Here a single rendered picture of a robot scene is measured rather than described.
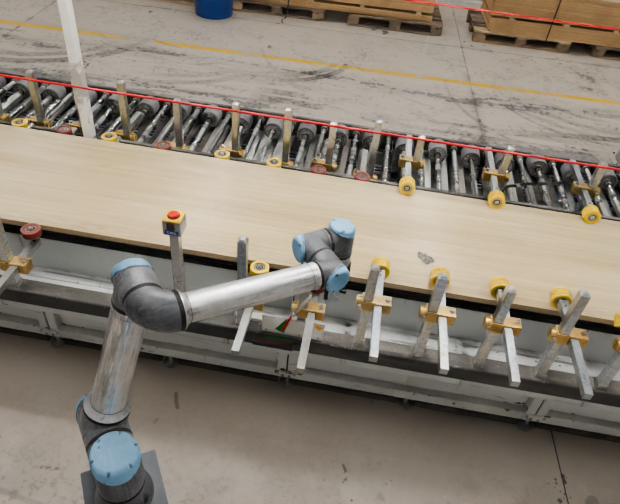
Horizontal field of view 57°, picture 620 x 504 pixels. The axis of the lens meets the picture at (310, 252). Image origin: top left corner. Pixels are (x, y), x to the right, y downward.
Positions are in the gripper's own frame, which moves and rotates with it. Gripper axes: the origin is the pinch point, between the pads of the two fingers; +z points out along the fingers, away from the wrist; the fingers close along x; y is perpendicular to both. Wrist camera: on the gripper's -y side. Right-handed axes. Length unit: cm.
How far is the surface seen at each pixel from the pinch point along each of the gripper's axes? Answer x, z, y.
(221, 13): 538, 90, -197
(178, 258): 6, -2, -59
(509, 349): -4, 4, 70
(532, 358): 25, 37, 94
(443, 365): -17.0, 3.9, 45.4
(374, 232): 59, 10, 16
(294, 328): 5.8, 25.4, -10.7
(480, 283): 37, 10, 63
